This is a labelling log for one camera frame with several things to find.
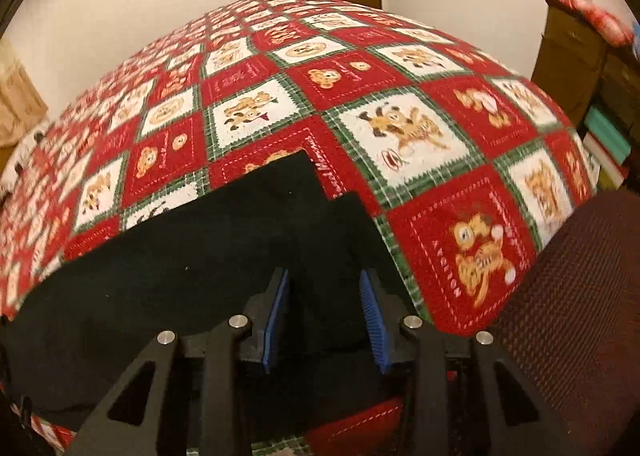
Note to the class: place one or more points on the teal book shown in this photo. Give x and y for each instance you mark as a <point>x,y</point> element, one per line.
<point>607,133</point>

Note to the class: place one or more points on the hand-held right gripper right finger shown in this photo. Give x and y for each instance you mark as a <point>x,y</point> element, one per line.
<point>372,308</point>

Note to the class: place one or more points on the dark red mesh chair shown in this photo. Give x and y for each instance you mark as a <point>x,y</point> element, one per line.
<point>575,296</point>

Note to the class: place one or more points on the black pants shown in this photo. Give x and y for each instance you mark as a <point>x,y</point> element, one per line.
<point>175,261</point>

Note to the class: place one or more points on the red printed bear blanket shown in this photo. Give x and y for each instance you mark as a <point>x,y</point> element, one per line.
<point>400,135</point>

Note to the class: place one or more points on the brown wooden bookshelf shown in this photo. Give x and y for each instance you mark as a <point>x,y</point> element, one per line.
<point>565,60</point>

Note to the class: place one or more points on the white patterned pillow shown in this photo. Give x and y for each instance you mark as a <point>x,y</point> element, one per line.
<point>17,160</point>

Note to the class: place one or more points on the red white striped cloth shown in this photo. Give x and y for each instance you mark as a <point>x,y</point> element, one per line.
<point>595,15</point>

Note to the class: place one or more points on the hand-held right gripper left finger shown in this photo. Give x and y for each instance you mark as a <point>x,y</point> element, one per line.
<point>276,308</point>

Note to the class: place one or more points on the beige patterned curtain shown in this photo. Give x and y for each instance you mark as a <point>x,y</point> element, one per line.
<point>20,95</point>

